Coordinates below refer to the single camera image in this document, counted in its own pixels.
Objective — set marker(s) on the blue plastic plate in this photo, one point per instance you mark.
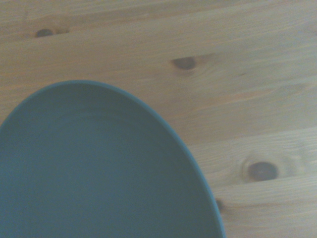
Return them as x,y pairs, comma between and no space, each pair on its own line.
99,168

